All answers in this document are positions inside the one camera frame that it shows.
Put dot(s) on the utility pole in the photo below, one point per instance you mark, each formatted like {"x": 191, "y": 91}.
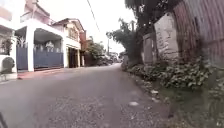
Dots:
{"x": 107, "y": 46}

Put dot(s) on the green leafy tree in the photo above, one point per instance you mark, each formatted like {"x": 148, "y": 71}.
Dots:
{"x": 95, "y": 50}

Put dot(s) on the large dark tree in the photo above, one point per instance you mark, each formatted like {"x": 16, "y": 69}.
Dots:
{"x": 128, "y": 38}

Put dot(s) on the grey asphalt road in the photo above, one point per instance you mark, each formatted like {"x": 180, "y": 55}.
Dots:
{"x": 83, "y": 96}

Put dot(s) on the beige house with dark gates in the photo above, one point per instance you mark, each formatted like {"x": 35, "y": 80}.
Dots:
{"x": 71, "y": 43}

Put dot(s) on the green roadside bushes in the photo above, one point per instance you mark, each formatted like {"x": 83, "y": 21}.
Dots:
{"x": 183, "y": 75}

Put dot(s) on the pink paved forecourt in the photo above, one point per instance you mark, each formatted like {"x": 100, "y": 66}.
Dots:
{"x": 36, "y": 73}

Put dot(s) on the white house with blue gate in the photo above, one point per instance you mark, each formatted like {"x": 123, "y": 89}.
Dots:
{"x": 30, "y": 36}

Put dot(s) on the rusty corrugated metal fence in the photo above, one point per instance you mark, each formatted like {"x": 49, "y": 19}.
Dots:
{"x": 203, "y": 26}

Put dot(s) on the grey concrete wall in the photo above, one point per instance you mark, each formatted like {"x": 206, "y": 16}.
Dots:
{"x": 165, "y": 36}

